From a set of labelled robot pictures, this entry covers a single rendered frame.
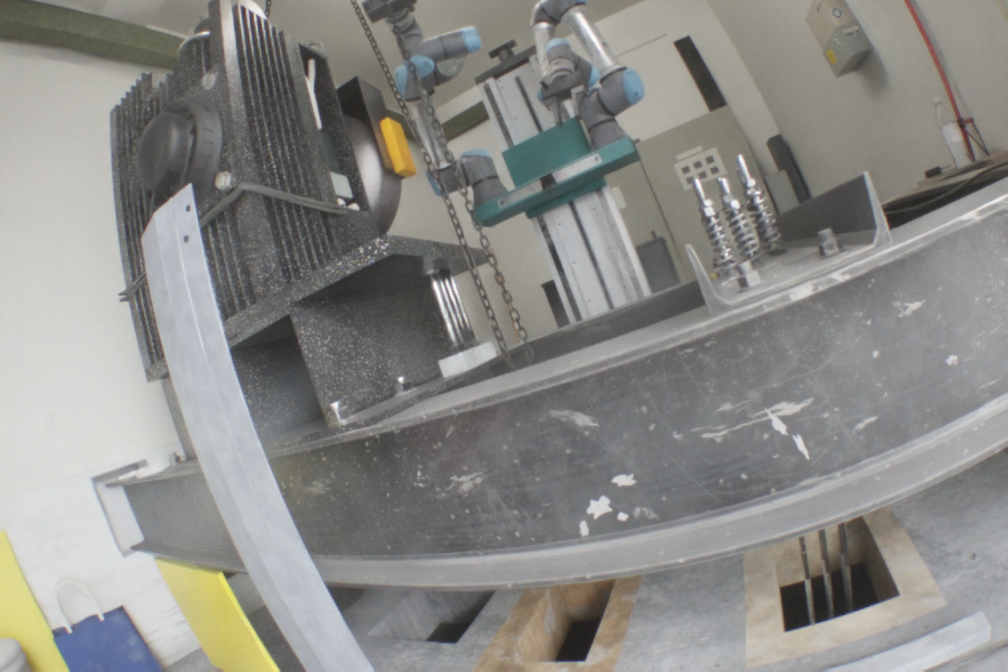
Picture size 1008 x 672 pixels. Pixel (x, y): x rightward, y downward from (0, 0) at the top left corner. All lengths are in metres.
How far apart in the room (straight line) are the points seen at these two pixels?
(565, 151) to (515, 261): 2.34
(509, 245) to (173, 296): 3.58
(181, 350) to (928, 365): 0.94
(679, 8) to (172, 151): 3.97
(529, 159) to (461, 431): 1.42
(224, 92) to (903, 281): 1.09
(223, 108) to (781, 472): 1.05
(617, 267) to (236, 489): 1.54
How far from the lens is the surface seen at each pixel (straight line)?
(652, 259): 1.95
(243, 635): 1.32
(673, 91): 4.02
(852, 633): 0.97
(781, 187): 3.65
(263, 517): 0.69
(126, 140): 1.35
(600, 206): 1.83
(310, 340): 0.76
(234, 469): 0.70
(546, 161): 1.87
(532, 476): 0.60
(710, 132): 3.68
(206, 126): 0.95
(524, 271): 4.06
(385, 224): 1.28
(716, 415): 0.54
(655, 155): 3.65
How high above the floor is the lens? 0.72
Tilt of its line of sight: 4 degrees up
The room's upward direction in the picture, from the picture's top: 20 degrees counter-clockwise
